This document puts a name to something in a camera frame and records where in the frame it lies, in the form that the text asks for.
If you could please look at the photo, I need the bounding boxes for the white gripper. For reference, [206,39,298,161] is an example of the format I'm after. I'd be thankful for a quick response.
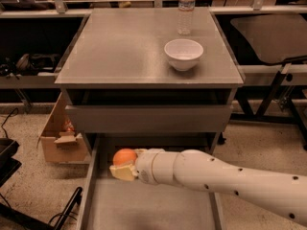
[109,149,178,186]

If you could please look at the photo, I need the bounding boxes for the orange fruit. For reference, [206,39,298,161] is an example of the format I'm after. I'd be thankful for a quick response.
[113,149,137,166]

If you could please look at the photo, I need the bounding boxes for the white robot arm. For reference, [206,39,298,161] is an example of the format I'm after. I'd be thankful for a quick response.
[109,149,307,226]

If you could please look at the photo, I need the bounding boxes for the open grey middle drawer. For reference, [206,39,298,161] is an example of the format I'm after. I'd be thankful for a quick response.
[76,135,226,230]

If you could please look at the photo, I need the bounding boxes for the closed grey top drawer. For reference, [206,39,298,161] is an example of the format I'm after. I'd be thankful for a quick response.
[65,105,232,134]

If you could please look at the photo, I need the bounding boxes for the grey metal drawer cabinet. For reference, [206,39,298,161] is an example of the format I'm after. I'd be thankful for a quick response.
[56,8,244,151]

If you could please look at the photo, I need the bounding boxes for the brown cardboard box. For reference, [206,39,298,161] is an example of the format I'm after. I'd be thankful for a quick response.
[40,95,90,163]

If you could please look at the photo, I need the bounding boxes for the white bowl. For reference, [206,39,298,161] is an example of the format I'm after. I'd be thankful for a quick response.
[164,39,203,71]

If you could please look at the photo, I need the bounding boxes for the black headphones on shelf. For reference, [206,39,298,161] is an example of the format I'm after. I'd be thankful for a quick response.
[0,54,60,77]

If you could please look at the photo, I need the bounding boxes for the black chair base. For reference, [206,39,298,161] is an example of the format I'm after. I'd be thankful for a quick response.
[0,138,83,230]

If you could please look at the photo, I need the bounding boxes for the clear plastic water bottle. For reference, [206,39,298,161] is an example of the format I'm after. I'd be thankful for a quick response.
[177,0,196,35]

